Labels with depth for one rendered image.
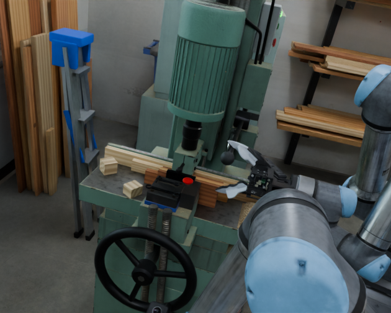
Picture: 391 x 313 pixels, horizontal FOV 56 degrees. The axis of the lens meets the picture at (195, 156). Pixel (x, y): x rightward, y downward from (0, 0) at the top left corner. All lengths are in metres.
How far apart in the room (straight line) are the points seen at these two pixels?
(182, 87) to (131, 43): 2.54
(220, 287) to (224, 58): 0.60
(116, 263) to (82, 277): 0.83
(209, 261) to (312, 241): 0.75
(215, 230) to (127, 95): 2.72
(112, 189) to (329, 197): 0.63
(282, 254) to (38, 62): 2.09
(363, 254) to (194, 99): 0.58
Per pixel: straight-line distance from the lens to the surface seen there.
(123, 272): 1.35
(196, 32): 1.00
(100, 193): 1.19
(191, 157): 1.15
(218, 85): 1.05
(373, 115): 1.02
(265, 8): 1.33
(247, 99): 1.28
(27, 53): 2.35
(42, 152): 2.59
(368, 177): 1.18
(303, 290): 0.46
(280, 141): 3.64
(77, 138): 2.02
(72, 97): 1.95
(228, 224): 1.12
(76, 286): 2.11
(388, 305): 1.39
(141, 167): 1.27
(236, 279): 0.67
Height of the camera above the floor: 1.57
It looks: 27 degrees down
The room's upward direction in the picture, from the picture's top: 11 degrees clockwise
